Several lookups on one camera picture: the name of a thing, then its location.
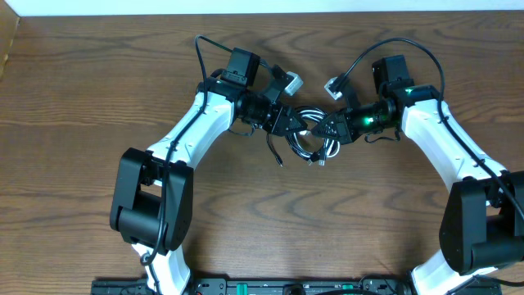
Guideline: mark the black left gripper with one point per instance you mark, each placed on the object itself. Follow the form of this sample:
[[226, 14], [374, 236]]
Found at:
[[277, 120]]

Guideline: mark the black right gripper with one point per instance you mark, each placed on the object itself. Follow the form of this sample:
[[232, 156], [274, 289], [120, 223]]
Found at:
[[345, 132]]

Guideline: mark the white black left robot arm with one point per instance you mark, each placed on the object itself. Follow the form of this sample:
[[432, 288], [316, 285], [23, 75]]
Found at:
[[152, 202]]

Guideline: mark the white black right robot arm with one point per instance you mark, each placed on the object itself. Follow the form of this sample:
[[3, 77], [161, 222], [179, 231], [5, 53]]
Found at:
[[482, 227]]

